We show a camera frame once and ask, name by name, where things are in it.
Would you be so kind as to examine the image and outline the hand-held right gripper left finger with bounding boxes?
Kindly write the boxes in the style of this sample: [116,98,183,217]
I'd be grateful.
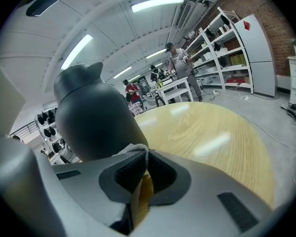
[0,135,148,237]

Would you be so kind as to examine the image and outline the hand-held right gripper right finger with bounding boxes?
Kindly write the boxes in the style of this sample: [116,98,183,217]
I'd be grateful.
[135,149,288,237]

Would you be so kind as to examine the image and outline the grey cloth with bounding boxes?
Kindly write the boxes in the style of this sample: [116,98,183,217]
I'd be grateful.
[111,143,151,175]

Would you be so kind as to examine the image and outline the dark grey kettle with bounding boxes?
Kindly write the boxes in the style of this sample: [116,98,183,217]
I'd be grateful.
[53,61,149,163]

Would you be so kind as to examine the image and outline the white bag shelf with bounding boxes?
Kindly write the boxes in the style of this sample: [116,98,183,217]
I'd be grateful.
[34,107,74,164]

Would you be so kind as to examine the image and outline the round wooden table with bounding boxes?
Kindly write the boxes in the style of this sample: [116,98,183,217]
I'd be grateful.
[133,102,275,208]

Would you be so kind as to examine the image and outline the rows of black bags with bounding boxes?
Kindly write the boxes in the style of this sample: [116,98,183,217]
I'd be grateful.
[37,109,66,155]

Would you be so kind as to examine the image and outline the black metal railing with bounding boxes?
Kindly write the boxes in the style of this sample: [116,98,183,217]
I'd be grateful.
[9,122,38,139]

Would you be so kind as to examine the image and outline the checkered tablecloth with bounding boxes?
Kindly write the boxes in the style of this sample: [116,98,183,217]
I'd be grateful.
[129,101,144,116]

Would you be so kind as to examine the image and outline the white table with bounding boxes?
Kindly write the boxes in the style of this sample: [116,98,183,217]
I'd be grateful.
[154,77,195,106]

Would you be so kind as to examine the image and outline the red box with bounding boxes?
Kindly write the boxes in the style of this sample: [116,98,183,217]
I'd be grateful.
[225,77,250,84]

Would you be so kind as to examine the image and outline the long ceiling light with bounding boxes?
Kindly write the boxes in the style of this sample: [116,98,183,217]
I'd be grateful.
[60,34,94,71]
[130,0,185,13]
[146,49,167,60]
[112,66,133,79]

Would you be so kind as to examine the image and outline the white shelf unit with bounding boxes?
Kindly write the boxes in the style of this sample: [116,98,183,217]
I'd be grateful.
[184,6,254,95]

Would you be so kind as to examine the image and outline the white cabinet with red sticker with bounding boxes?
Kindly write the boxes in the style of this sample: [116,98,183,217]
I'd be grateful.
[233,14,277,95]

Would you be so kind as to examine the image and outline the white ceiling air vent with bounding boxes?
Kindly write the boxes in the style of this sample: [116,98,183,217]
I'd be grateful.
[177,2,196,30]

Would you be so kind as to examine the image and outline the black head-mounted camera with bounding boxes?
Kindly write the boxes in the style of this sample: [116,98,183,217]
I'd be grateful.
[25,0,63,17]

